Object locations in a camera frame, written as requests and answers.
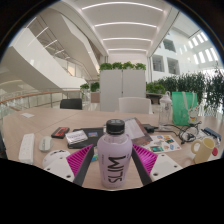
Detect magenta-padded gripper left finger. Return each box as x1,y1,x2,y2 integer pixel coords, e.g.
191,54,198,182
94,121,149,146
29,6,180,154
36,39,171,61
43,143,95,187

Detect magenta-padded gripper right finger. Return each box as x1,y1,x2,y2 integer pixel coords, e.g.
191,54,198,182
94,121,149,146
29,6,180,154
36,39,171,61
130,143,184,186

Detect purple drink bottle black cap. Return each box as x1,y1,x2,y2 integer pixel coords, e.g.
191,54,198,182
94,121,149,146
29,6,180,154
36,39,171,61
96,118,134,190

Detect colourful sticker sheet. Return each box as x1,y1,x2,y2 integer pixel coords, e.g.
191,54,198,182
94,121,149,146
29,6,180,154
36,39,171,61
143,133,183,154

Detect small white card box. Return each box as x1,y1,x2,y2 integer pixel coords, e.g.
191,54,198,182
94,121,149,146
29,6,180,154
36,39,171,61
65,130,89,145

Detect white oval device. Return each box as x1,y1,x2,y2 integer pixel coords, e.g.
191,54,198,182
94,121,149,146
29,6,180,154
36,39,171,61
41,149,72,169

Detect black power adapter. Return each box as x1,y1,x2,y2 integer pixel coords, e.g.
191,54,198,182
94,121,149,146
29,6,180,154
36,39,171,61
142,123,159,133

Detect red and black small case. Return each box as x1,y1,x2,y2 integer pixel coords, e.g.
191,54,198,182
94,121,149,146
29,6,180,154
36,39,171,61
50,126,71,139

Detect open paper booklet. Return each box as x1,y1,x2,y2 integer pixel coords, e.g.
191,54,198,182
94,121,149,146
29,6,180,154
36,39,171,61
123,117,154,147

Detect black folder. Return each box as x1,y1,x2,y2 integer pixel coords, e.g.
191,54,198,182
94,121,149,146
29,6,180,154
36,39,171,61
66,127,106,150

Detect white computer mouse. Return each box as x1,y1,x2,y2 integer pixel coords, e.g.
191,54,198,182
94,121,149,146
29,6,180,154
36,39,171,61
38,135,54,153

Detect clear plastic shaker bottle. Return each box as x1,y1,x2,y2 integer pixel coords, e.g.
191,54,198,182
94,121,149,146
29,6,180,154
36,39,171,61
158,91,173,129

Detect white power strip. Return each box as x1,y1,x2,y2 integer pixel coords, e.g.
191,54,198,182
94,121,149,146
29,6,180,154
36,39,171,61
18,133,36,165

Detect white chair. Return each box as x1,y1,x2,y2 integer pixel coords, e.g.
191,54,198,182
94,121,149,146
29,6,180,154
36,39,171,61
118,96,154,115

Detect black chair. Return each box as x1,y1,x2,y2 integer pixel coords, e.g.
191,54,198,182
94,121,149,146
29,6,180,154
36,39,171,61
59,98,83,111

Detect pale yellow mug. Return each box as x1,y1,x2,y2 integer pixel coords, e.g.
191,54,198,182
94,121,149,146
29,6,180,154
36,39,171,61
190,137,216,164

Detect green tote bag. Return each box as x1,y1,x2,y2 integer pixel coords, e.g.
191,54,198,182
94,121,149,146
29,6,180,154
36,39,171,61
171,91,199,127

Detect white paper slip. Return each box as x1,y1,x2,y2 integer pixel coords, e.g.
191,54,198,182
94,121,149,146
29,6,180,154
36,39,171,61
20,112,35,119

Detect wooden planter with green plants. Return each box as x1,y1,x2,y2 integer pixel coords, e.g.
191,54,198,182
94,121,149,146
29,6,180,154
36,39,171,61
79,81,101,104

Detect white cabinet with plants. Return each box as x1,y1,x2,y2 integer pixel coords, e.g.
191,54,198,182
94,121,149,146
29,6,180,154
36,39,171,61
99,61,148,113

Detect row of green potted trees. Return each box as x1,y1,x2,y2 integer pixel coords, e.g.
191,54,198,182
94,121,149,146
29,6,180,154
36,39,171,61
145,66,224,114

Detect ceiling light strips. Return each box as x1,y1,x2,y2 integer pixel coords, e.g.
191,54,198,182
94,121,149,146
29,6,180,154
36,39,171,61
81,1,164,53

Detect black cable tangle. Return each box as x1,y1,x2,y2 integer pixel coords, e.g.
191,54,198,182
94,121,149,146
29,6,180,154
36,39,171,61
163,121,204,145

